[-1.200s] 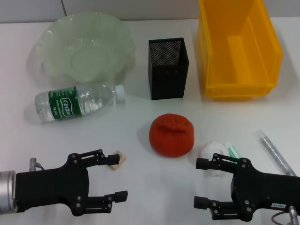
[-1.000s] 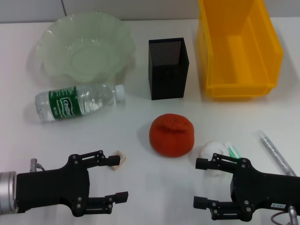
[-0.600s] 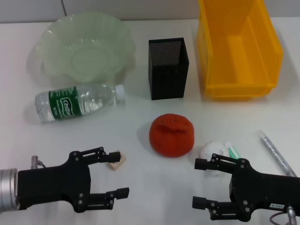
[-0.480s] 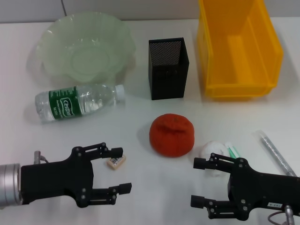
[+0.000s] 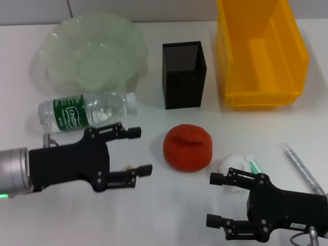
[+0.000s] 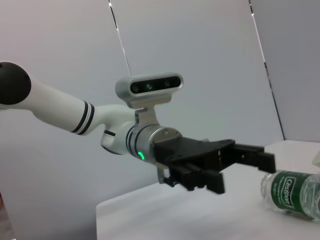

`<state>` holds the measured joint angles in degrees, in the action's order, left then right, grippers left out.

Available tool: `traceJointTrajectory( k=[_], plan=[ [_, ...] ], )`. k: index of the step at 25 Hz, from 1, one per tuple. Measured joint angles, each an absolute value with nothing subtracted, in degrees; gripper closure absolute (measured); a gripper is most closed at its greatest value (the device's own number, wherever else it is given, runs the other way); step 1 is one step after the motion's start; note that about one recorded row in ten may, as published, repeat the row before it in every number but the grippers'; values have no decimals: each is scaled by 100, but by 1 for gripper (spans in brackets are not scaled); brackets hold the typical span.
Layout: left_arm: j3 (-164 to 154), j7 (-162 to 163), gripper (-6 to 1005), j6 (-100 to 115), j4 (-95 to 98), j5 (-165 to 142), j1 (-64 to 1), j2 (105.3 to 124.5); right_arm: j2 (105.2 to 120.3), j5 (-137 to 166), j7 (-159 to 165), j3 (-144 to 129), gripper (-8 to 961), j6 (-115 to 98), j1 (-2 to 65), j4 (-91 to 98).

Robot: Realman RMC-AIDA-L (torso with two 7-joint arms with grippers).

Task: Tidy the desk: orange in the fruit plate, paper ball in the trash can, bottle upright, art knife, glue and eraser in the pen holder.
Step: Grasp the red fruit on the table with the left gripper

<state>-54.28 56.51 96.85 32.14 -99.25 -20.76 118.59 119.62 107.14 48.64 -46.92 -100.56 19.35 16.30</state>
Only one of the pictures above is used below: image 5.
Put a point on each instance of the silver pen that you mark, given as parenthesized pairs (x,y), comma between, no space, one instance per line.
(299,166)

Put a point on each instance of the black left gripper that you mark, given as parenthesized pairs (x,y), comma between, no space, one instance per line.
(66,164)

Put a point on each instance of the yellow plastic bin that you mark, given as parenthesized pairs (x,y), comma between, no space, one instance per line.
(256,98)

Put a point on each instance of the clear green-label water bottle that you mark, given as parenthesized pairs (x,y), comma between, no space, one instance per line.
(74,112)

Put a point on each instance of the white paper ball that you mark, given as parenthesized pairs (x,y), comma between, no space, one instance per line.
(232,161)

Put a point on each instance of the green pen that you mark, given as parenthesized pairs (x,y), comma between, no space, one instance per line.
(254,166)

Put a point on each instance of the pale green glass fruit plate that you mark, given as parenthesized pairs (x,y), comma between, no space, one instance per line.
(77,38)

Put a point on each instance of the beige eraser with barcode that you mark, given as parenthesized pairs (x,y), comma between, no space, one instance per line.
(129,167)

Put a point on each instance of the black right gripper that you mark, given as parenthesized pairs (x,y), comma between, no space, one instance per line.
(282,207)

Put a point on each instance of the black mesh pen holder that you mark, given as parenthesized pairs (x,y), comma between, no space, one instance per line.
(184,89)

